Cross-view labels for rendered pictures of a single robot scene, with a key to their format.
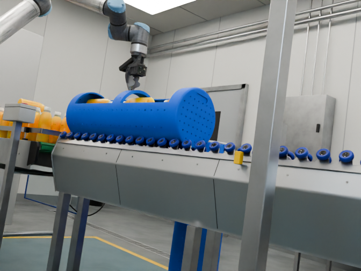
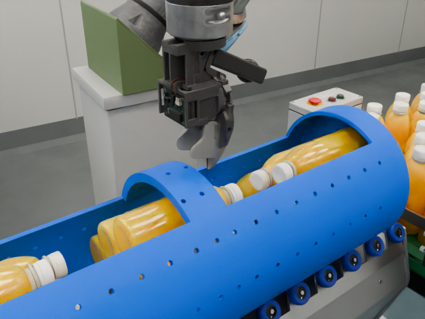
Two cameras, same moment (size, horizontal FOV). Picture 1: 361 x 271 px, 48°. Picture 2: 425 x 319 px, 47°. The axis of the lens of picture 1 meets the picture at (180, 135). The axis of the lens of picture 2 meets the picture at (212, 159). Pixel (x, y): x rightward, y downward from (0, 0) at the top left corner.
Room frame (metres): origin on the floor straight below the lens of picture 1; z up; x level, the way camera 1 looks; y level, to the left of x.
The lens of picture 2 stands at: (2.30, -0.35, 1.60)
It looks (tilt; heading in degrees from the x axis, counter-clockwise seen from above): 29 degrees down; 100
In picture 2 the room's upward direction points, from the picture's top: straight up
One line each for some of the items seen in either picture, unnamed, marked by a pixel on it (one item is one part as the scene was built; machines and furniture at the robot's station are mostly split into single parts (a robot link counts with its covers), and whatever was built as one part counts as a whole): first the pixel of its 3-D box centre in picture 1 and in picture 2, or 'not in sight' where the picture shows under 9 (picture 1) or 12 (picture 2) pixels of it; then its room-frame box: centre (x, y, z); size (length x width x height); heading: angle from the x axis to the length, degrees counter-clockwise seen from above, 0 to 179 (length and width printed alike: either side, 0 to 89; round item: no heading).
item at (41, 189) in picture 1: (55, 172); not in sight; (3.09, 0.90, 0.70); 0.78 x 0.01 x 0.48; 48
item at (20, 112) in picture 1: (19, 113); (324, 114); (2.39, 0.96, 1.05); 0.20 x 0.10 x 0.10; 48
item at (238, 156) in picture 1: (243, 158); not in sight; (1.50, -0.24, 0.92); 0.08 x 0.03 x 0.05; 138
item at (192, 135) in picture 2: (131, 83); (193, 141); (2.15, 0.30, 1.27); 0.06 x 0.03 x 0.09; 47
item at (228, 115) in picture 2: not in sight; (219, 118); (2.19, 0.29, 1.32); 0.05 x 0.02 x 0.09; 137
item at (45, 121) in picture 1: (44, 126); not in sight; (2.43, 0.82, 1.00); 0.07 x 0.07 x 0.19
